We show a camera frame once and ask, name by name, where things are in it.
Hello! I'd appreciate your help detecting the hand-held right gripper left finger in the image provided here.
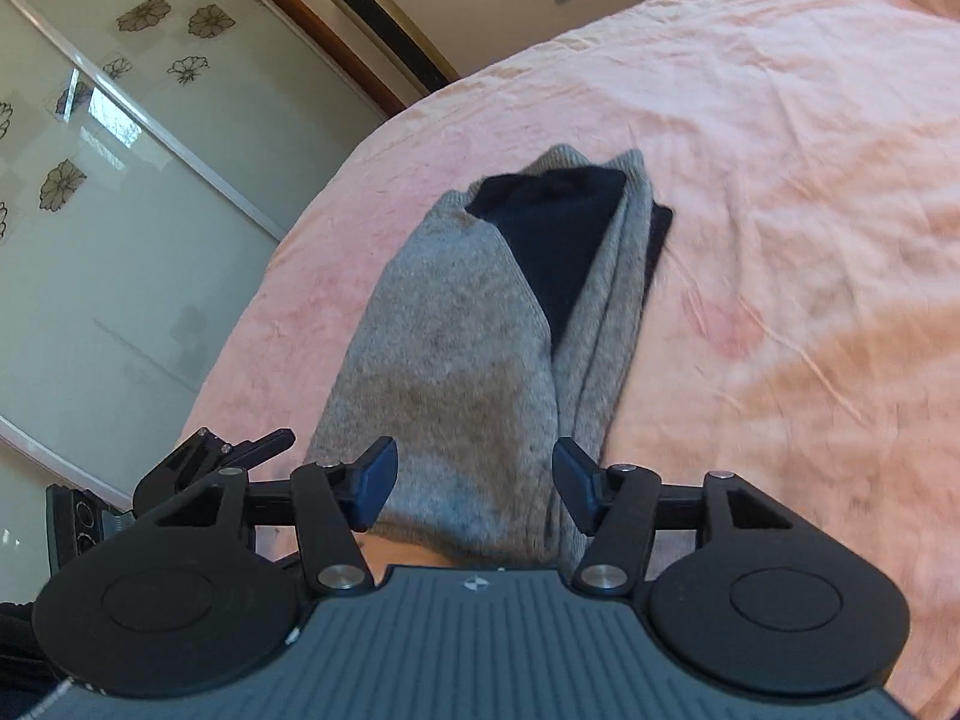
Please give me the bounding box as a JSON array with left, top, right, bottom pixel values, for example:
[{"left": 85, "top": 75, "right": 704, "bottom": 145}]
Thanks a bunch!
[{"left": 133, "top": 436, "right": 400, "bottom": 595}]

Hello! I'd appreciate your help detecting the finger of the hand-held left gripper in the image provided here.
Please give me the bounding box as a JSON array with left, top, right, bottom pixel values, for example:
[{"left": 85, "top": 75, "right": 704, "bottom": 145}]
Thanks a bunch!
[{"left": 133, "top": 426, "right": 296, "bottom": 512}]

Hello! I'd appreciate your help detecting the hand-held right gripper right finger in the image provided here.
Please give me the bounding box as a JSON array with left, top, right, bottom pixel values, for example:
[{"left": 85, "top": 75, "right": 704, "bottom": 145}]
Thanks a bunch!
[{"left": 553, "top": 436, "right": 794, "bottom": 597}]

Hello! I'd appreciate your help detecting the grey knit sweater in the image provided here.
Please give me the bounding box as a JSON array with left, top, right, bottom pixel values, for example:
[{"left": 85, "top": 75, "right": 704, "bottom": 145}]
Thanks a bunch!
[{"left": 304, "top": 146, "right": 652, "bottom": 572}]

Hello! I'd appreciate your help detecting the navy blue garment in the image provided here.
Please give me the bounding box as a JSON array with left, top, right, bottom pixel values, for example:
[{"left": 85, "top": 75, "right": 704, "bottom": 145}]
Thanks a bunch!
[{"left": 463, "top": 169, "right": 674, "bottom": 361}]

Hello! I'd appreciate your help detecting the flower print sliding wardrobe door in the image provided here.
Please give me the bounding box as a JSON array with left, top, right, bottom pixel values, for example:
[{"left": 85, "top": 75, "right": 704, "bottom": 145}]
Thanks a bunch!
[{"left": 0, "top": 0, "right": 391, "bottom": 511}]

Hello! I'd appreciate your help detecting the pink bed sheet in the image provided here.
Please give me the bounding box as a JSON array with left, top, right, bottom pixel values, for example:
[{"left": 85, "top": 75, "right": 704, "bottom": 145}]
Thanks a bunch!
[{"left": 176, "top": 0, "right": 960, "bottom": 713}]

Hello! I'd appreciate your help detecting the gold tower fan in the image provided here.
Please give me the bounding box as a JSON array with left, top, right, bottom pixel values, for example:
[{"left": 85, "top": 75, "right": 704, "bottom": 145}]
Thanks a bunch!
[{"left": 298, "top": 0, "right": 462, "bottom": 95}]

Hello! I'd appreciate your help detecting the brown wooden door frame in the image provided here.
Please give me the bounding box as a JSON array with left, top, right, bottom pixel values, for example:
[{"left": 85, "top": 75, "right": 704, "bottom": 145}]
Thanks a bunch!
[{"left": 204, "top": 0, "right": 410, "bottom": 117}]

